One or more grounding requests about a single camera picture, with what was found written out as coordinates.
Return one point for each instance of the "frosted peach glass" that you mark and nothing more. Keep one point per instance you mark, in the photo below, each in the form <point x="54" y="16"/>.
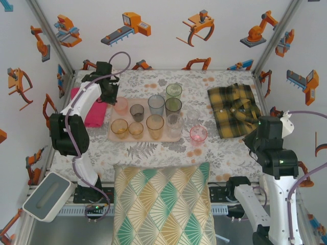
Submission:
<point x="120" y="106"/>

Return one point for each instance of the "short grey glass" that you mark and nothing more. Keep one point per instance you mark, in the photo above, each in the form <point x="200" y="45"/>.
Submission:
<point x="137" y="112"/>

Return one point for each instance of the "wide short amber glass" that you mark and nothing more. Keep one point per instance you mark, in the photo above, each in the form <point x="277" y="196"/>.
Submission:
<point x="119" y="128"/>

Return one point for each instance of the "small short amber glass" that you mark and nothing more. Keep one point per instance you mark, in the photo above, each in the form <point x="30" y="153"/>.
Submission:
<point x="135" y="130"/>

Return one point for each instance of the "tall blue glass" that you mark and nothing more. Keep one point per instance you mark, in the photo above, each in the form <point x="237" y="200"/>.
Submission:
<point x="156" y="104"/>

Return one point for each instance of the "tall amber glass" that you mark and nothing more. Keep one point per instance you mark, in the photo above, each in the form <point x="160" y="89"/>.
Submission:
<point x="155" y="126"/>

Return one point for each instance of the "tall grey glass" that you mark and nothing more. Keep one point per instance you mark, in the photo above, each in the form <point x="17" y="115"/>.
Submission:
<point x="173" y="108"/>

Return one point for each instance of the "tall green glass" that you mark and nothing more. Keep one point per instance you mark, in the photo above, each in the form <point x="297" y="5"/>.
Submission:
<point x="173" y="90"/>

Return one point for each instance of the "tall clear glass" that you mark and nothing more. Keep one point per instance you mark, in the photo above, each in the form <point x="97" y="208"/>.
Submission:
<point x="175" y="125"/>

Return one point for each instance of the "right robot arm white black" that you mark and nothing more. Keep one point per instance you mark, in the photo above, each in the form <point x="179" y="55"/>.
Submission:
<point x="281" y="204"/>

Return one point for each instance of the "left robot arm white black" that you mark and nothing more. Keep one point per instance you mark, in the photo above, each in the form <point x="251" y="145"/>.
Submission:
<point x="69" y="132"/>

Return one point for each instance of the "beige rectangular tray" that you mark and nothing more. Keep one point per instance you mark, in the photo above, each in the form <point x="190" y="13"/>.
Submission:
<point x="145" y="137"/>

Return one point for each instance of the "pink folded cloth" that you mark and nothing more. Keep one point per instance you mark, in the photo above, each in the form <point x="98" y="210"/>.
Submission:
<point x="94" y="114"/>

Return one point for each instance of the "floral tablecloth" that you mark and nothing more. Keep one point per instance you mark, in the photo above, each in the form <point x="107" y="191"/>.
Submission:
<point x="143" y="84"/>

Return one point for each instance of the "yellow black plaid shirt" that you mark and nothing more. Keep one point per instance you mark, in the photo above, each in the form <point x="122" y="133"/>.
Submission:
<point x="235" y="102"/>

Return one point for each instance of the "pink clear glass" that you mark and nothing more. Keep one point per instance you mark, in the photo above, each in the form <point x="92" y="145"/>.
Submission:
<point x="198" y="135"/>

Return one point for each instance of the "black controller board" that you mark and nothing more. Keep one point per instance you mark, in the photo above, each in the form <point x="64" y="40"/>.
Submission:
<point x="95" y="208"/>
<point x="234" y="211"/>

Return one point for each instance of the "small clear glass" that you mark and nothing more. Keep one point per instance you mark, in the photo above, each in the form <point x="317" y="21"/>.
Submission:
<point x="192" y="116"/>

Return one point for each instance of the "geometric patterned pillow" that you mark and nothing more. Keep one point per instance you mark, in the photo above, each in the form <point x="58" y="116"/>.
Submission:
<point x="163" y="204"/>

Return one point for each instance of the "white grey tissue box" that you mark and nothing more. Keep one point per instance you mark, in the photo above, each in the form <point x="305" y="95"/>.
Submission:
<point x="46" y="196"/>

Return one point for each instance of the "aluminium side rail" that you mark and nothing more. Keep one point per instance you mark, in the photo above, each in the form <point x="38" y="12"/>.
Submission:
<point x="67" y="88"/>
<point x="257" y="86"/>

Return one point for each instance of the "aluminium frame post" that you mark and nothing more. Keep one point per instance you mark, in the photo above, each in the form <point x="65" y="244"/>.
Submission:
<point x="50" y="33"/>
<point x="278" y="33"/>

